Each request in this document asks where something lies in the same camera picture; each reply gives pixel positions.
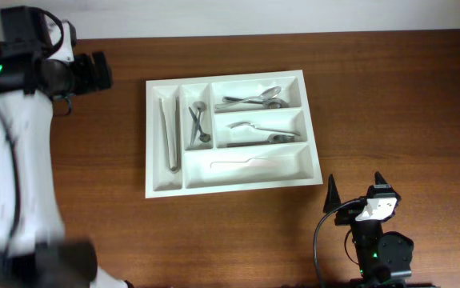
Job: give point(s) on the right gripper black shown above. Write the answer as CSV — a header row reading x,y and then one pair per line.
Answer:
x,y
333,198

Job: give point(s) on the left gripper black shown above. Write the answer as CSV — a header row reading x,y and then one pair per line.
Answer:
x,y
91,82

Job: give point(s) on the silver fork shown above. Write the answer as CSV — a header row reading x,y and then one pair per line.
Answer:
x,y
254,126
273,139

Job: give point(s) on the pink plastic knife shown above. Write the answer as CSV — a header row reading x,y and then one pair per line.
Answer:
x,y
251,162

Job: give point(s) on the small bent metal spoon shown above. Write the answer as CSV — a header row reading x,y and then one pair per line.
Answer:
x,y
196,120

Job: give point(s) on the small silver teaspoon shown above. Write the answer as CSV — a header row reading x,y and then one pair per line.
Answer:
x,y
199,128

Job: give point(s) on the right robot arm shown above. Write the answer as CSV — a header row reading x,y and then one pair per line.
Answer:
x,y
383,257

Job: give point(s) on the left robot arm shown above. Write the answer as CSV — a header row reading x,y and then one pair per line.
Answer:
x,y
37,68

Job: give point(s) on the white plastic cutlery tray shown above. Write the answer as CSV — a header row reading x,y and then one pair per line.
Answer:
x,y
203,135

